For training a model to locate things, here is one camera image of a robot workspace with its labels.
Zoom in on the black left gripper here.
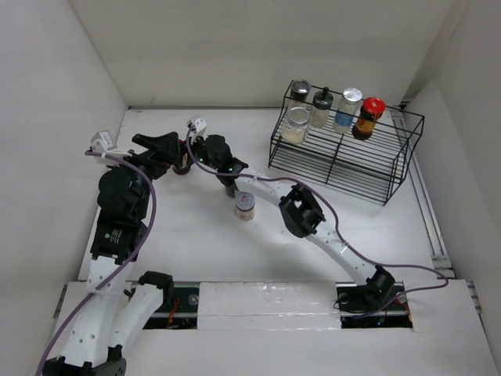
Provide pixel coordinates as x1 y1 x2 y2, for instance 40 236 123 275
107 132 178 219

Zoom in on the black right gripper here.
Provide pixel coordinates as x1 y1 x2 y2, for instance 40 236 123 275
174 131 220 172

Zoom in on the small red-cap brown bottle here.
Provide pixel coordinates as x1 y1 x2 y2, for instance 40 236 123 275
171 152 192 175

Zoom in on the grey-lid dark sauce jar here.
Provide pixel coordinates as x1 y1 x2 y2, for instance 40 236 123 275
224 186 239 198

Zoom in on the silver-lid white powder jar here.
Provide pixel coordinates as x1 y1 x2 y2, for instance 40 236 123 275
281 107 309 145

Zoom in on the black-pump-lid spice jar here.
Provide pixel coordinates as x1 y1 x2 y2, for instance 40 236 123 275
310 87 333 128

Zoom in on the silver-lid blue-label jar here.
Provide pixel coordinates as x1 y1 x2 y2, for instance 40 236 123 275
333 88 362 134

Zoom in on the red-lid brown sauce bottle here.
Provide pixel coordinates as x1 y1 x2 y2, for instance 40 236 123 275
351 96 386 141

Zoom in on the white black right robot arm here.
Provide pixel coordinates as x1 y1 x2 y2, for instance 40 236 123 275
186 135 395 313

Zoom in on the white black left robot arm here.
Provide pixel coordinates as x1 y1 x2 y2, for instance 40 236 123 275
36 132 182 375

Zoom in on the grey-lid reddish sauce jar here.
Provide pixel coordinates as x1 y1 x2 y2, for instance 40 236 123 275
235 191 255 221

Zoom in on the glass-lid spice jar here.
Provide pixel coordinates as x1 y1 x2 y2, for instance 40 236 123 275
288 79 312 109

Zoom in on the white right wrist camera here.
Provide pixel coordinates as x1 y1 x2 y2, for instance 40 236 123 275
187 115 207 144

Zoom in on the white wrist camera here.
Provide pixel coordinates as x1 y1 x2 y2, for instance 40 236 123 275
187 115 207 144
90 130 130 158

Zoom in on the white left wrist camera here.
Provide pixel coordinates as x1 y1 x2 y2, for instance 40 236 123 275
90 130 130 158

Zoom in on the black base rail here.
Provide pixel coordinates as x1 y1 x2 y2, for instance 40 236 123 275
145 281 413 331

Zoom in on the black wire shelf rack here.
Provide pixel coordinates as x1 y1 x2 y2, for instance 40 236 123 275
268 87 425 204

